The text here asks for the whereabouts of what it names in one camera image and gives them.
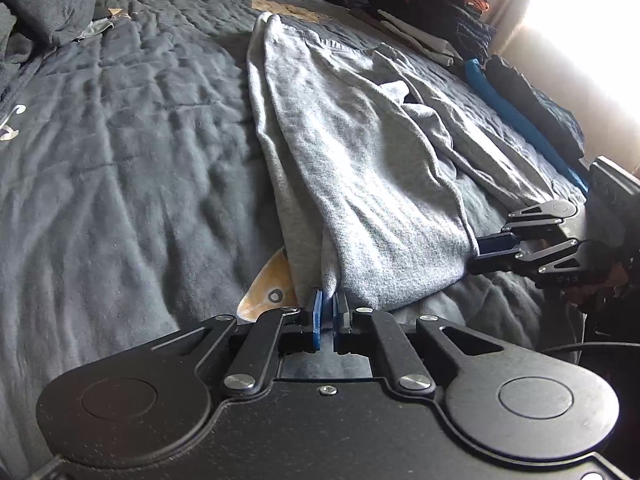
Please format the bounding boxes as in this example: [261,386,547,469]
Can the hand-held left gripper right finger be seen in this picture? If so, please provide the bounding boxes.
[333,291,503,397]

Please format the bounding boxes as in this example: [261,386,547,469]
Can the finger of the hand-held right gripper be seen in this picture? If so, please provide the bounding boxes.
[476,201,557,257]
[466,239,594,289]

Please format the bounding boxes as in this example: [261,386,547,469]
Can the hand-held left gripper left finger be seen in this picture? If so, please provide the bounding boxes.
[151,287,325,399]

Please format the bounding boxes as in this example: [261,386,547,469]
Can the light grey pants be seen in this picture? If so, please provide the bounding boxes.
[247,11,557,312]

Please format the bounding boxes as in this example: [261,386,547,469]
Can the stack of folded black clothes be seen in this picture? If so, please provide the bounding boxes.
[350,0,499,67]

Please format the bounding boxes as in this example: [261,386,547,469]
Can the person's right hand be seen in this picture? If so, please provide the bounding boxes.
[570,259,632,312]

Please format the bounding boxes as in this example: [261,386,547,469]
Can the teal folded garment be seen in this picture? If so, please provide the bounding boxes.
[464,57,590,194]

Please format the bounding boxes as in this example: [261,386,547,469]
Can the black folded garment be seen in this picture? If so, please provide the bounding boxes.
[484,53,587,164]

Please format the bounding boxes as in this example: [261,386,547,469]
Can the window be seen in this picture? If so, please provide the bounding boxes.
[525,0,640,71]

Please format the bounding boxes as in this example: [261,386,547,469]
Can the beige curtain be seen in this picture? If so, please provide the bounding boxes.
[480,0,539,67]

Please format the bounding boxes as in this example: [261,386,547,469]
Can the grey quilted bedspread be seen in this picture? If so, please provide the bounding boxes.
[0,0,601,480]

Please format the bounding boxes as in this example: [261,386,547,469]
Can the pale green cloth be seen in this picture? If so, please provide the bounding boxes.
[75,17,114,42]

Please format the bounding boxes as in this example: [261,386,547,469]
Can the dark grey hoodie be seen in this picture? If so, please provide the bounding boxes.
[0,0,99,107]

